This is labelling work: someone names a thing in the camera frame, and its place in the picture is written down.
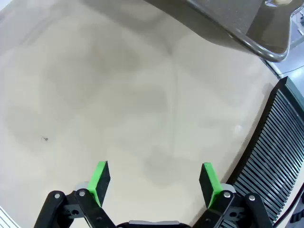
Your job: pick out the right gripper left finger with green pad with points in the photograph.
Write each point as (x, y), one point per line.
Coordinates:
(99, 183)

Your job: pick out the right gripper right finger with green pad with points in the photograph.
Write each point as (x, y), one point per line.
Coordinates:
(209, 185)

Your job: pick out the dark brown serving tray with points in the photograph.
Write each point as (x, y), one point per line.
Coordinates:
(213, 16)

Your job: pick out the person's left hand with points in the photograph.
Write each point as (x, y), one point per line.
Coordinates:
(281, 1)

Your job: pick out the black slotted PCB rack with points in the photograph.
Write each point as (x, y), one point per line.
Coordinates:
(273, 154)

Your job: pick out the white slotted base plate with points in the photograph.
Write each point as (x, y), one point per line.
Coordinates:
(6, 218)

